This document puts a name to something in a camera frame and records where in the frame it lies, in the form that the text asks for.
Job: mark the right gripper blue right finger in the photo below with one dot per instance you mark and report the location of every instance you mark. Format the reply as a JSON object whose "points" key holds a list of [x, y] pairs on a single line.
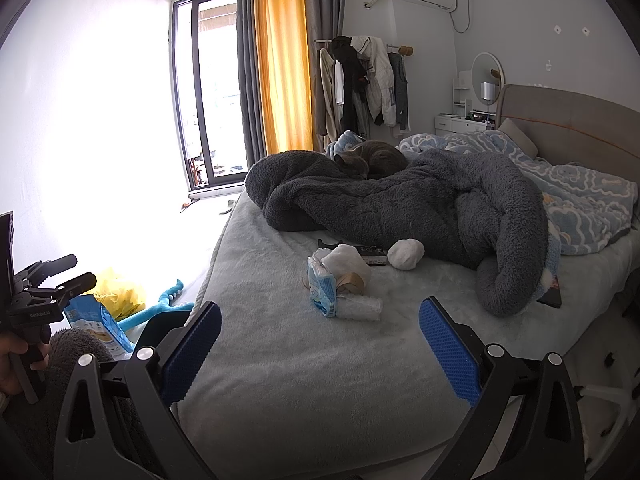
{"points": [[458, 364]]}

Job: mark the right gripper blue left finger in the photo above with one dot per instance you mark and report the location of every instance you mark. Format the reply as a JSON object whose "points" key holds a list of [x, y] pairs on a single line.
{"points": [[182, 357]]}

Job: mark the bubble wrap roll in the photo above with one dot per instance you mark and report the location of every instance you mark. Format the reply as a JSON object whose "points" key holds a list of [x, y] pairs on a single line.
{"points": [[359, 308]]}

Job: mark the white paper ball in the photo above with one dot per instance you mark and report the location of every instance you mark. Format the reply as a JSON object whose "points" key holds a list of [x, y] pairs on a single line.
{"points": [[405, 254]]}

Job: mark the cardboard tape roll core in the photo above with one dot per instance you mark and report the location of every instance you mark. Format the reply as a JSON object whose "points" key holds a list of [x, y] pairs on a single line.
{"points": [[350, 283]]}

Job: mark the person's left hand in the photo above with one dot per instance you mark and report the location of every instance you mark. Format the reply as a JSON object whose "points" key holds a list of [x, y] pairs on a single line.
{"points": [[11, 344]]}

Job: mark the blue snack bag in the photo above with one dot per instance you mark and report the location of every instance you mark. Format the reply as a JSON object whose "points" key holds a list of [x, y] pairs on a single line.
{"points": [[88, 314]]}

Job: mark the blue plush toy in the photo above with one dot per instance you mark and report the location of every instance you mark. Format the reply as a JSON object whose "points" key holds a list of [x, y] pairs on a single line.
{"points": [[165, 303]]}

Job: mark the yellow plastic bag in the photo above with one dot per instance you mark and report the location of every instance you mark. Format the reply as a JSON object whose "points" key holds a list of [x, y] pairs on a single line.
{"points": [[119, 297]]}

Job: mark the dark grey fleece blanket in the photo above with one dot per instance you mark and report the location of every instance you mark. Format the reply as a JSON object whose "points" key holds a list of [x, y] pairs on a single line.
{"points": [[476, 210]]}

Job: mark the white fluffy plastic wad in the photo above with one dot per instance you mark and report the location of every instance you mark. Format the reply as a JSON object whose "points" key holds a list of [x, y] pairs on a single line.
{"points": [[342, 260]]}

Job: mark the blue tissue pack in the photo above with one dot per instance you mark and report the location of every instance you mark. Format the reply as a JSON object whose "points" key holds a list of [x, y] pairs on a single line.
{"points": [[322, 287]]}

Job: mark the blue cloud pattern duvet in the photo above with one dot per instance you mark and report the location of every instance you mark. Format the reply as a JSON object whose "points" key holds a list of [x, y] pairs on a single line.
{"points": [[587, 209]]}

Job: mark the grey cat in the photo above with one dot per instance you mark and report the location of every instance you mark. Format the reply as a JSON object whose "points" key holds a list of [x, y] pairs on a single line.
{"points": [[371, 160]]}

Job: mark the grey pillow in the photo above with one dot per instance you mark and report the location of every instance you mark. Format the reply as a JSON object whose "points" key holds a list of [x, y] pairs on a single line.
{"points": [[521, 139]]}

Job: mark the white vanity dresser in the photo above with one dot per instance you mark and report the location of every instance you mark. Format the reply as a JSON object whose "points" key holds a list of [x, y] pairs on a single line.
{"points": [[468, 114]]}

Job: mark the grey padded headboard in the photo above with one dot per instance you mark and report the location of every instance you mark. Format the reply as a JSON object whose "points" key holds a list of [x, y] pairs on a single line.
{"points": [[571, 127]]}

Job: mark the round vanity mirror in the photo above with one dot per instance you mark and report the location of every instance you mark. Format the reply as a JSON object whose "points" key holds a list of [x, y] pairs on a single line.
{"points": [[487, 78]]}

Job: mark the grey curtain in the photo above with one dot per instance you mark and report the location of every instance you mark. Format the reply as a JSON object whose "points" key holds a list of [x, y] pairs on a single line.
{"points": [[249, 84]]}

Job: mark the clothes rack with garments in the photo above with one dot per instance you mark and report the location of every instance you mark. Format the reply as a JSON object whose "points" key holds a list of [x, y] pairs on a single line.
{"points": [[362, 82]]}

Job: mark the black framed window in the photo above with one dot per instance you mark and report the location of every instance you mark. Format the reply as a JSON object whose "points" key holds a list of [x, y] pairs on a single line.
{"points": [[205, 80]]}

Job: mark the yellow curtain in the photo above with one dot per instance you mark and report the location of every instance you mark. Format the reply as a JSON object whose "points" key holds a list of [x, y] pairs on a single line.
{"points": [[284, 74]]}

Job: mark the white chair frame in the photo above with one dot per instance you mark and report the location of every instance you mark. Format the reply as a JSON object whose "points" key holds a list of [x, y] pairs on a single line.
{"points": [[625, 398]]}

